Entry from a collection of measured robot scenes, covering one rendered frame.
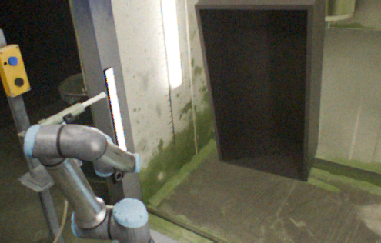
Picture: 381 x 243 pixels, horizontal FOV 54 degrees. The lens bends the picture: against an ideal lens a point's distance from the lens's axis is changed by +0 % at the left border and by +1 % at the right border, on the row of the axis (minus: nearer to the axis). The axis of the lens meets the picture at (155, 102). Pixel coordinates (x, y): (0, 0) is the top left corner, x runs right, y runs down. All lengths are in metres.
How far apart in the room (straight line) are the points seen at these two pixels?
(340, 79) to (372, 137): 0.52
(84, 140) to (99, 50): 1.09
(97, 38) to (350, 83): 2.11
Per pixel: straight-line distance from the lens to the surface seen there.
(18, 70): 2.10
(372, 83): 3.38
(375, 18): 3.46
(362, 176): 3.35
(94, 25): 2.22
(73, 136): 1.25
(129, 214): 1.68
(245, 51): 2.50
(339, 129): 3.35
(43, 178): 2.25
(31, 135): 1.31
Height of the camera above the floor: 2.02
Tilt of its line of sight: 25 degrees down
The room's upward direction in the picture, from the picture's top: 7 degrees counter-clockwise
